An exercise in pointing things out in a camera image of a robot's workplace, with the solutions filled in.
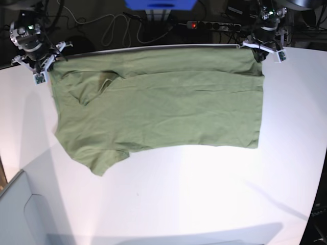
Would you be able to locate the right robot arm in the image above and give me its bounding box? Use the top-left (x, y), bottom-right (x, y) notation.
top-left (9, 1), bottom-right (65, 74)

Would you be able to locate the black power strip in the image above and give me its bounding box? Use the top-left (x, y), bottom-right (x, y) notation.
top-left (186, 20), bottom-right (241, 33)

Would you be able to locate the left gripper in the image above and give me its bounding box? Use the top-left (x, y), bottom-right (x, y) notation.
top-left (251, 15), bottom-right (281, 62)

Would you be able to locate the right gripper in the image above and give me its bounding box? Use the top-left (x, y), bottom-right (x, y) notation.
top-left (9, 21), bottom-right (55, 71)

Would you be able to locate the blue box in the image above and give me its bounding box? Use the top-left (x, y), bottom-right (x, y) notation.
top-left (125, 0), bottom-right (197, 11)

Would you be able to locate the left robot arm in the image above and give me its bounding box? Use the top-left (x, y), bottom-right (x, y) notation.
top-left (249, 1), bottom-right (287, 51)

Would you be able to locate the green T-shirt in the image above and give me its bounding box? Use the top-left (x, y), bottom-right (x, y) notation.
top-left (50, 47), bottom-right (264, 176)

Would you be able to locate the grey coiled cable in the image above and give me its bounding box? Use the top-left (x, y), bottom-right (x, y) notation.
top-left (66, 10), bottom-right (177, 47)

